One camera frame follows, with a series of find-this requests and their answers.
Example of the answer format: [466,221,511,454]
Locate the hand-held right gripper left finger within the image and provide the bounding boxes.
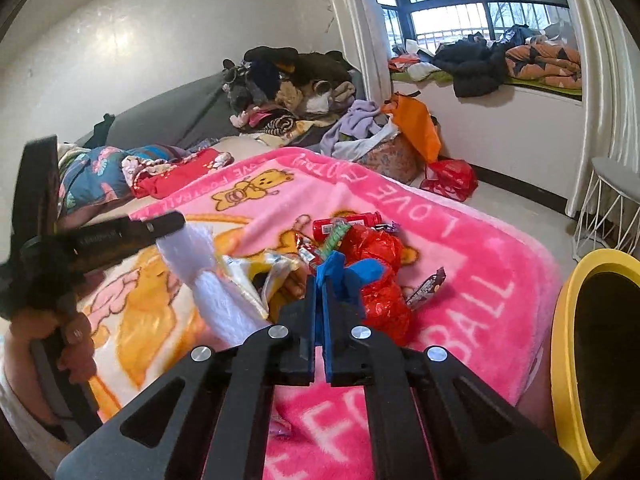
[55,274,324,480]

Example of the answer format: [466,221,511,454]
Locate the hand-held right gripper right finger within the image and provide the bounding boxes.
[316,252,583,480]

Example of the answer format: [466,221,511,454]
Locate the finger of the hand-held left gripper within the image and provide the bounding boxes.
[125,210,187,244]

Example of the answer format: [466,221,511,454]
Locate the white tissue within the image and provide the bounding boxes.
[156,224,272,347]

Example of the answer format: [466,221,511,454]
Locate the red plastic bag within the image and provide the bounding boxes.
[419,158,479,204]
[344,224,417,347]

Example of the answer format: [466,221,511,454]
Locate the brown snack wrapper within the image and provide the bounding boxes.
[405,266,447,309]

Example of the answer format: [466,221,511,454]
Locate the yellow trash bin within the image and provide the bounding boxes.
[550,248,640,472]

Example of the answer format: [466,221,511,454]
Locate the person's left forearm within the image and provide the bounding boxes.
[0,345,76,476]

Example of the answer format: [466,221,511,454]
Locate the person's left hand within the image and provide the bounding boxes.
[10,305,98,387]

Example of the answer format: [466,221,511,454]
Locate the red printed cloth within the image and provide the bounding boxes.
[122,150,234,200]

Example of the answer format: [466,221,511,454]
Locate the blue floral quilt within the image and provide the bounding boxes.
[56,144,177,217]

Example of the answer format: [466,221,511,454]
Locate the yellow silver snack wrapper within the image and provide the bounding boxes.
[220,249,302,322]

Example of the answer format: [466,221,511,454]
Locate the colourful candy wrapper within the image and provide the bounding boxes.
[294,232,327,267]

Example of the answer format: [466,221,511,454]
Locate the green grey snack wrapper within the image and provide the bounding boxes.
[320,222,354,257]

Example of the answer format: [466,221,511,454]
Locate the red snack packet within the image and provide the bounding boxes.
[312,211,384,244]

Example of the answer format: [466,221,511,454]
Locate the grey headboard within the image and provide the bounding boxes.
[75,71,241,152]

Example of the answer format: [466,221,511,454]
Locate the pink printed blanket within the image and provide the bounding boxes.
[75,146,564,480]

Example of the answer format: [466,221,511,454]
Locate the patterned laundry basket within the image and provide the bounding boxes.
[357,135,427,187]

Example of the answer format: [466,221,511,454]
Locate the white cloth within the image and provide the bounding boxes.
[331,124,402,162]

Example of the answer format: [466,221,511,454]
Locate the pile of clothes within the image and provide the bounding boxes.
[221,46,359,137]

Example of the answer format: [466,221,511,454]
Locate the lilac cloth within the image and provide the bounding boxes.
[319,100,387,157]

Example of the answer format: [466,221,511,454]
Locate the orange bag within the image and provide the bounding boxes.
[381,92,444,164]

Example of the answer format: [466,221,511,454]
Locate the red and white packet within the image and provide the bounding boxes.
[389,54,422,75]

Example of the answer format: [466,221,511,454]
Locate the cream curtain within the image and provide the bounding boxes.
[320,0,397,107]
[554,0,640,218]

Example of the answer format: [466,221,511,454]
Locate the black jacket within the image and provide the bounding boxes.
[431,34,512,99]

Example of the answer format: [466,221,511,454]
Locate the orange black patterned quilt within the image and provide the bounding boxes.
[504,41,584,91]

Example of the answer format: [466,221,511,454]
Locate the barred window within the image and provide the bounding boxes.
[364,0,572,46]

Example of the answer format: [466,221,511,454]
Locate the white wire stool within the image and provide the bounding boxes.
[571,156,640,264]

